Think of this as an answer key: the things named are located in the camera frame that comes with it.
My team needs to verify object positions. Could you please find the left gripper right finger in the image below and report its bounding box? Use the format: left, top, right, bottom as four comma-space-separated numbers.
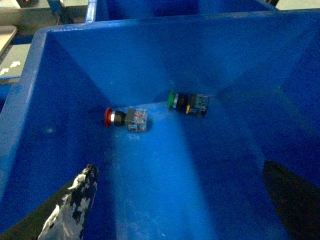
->
262, 160, 320, 240

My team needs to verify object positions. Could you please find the red mushroom push button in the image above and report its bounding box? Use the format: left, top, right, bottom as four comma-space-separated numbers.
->
103, 107, 148, 133

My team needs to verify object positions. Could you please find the blue bin on left shelf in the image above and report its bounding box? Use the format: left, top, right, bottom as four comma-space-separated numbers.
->
0, 10, 320, 240

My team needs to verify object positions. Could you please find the blue bin behind target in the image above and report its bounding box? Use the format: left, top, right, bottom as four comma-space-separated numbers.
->
84, 0, 276, 23

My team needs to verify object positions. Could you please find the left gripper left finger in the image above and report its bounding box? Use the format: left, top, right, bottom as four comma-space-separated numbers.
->
0, 164, 99, 240

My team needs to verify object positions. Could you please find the green mushroom push button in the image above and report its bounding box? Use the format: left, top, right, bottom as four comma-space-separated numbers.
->
167, 91, 209, 118

